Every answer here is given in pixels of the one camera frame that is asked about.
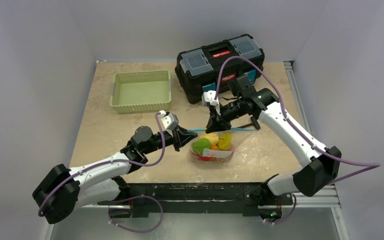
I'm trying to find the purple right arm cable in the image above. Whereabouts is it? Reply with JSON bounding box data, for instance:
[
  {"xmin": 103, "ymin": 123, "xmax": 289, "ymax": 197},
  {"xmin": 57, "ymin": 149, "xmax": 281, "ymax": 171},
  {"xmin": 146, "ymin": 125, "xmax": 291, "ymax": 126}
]
[{"xmin": 214, "ymin": 55, "xmax": 381, "ymax": 186}]

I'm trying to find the green perforated plastic basket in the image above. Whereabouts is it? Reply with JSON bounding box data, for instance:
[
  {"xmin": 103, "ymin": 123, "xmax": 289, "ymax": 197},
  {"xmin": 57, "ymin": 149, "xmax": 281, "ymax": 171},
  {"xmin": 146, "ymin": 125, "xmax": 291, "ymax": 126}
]
[{"xmin": 109, "ymin": 70, "xmax": 172, "ymax": 115}]

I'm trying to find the black rubber mallet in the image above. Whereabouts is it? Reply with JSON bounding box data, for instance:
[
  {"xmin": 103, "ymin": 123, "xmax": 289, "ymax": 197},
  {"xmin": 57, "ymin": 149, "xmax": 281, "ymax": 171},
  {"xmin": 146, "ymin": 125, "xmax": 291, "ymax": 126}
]
[{"xmin": 231, "ymin": 116, "xmax": 261, "ymax": 131}]

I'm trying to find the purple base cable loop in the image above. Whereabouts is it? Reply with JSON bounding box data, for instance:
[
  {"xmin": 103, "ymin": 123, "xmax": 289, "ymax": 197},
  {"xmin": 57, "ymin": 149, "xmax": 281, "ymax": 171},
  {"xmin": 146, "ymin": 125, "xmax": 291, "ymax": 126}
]
[{"xmin": 108, "ymin": 194, "xmax": 164, "ymax": 234}]

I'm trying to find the red fake tomato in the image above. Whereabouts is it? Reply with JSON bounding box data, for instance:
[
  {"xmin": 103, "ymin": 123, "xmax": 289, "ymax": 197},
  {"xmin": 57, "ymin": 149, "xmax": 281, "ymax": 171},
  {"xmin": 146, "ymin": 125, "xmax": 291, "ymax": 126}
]
[{"xmin": 196, "ymin": 154, "xmax": 215, "ymax": 162}]

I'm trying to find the black plastic toolbox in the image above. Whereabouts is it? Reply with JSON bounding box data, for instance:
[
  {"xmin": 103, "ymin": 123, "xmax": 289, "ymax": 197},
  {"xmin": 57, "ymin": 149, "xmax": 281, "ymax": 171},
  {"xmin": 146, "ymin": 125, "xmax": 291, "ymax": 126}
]
[{"xmin": 174, "ymin": 34, "xmax": 265, "ymax": 104}]

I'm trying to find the orange fake fruit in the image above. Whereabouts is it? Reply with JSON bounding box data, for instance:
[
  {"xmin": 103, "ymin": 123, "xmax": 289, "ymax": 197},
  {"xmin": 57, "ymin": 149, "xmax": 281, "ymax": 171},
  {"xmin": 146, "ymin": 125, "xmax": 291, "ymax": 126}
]
[{"xmin": 209, "ymin": 145, "xmax": 220, "ymax": 151}]

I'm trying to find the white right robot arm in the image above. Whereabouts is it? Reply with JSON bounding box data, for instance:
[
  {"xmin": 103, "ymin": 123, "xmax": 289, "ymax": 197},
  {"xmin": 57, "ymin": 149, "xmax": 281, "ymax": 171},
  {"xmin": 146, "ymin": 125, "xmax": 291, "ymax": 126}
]
[{"xmin": 202, "ymin": 76, "xmax": 342, "ymax": 204}]

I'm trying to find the clear zip top bag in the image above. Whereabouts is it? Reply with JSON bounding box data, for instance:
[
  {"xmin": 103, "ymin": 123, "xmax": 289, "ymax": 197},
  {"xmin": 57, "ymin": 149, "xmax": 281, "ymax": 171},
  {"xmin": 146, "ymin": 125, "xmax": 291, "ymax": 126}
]
[{"xmin": 188, "ymin": 128, "xmax": 256, "ymax": 163}]

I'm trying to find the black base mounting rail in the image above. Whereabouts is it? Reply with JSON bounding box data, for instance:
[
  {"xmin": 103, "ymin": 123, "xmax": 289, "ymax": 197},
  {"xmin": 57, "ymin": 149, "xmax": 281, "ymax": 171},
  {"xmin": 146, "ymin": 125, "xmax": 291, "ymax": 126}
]
[{"xmin": 95, "ymin": 180, "xmax": 296, "ymax": 220}]

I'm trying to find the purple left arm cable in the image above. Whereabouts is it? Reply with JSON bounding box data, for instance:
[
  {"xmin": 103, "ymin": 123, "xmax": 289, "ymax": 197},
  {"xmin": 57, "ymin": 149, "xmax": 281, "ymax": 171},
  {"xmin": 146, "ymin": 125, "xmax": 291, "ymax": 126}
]
[{"xmin": 37, "ymin": 112, "xmax": 167, "ymax": 218}]

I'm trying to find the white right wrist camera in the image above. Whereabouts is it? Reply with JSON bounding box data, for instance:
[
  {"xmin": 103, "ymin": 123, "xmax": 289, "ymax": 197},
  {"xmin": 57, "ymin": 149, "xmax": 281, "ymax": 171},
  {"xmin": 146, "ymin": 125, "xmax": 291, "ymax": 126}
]
[{"xmin": 201, "ymin": 90, "xmax": 220, "ymax": 107}]

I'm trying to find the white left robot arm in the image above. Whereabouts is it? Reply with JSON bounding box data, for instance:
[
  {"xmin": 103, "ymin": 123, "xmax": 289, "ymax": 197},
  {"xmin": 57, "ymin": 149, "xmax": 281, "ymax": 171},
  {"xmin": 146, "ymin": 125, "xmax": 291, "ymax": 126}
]
[{"xmin": 32, "ymin": 126, "xmax": 198, "ymax": 224}]

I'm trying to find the yellow fake pear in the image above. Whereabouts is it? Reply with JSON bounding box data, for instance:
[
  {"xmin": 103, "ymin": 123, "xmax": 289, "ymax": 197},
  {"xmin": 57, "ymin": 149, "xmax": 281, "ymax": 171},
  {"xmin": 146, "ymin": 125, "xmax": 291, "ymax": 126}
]
[{"xmin": 199, "ymin": 132, "xmax": 219, "ymax": 145}]

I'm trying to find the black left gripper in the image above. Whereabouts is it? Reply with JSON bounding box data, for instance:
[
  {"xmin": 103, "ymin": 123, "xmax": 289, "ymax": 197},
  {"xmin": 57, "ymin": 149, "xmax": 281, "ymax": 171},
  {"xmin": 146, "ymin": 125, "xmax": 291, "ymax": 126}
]
[{"xmin": 142, "ymin": 124, "xmax": 197, "ymax": 155}]

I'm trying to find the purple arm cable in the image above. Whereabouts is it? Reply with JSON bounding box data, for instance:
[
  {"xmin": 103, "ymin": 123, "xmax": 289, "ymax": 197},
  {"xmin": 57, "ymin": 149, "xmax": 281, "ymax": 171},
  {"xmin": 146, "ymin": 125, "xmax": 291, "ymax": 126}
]
[
  {"xmin": 37, "ymin": 112, "xmax": 167, "ymax": 218},
  {"xmin": 214, "ymin": 55, "xmax": 381, "ymax": 186}
]

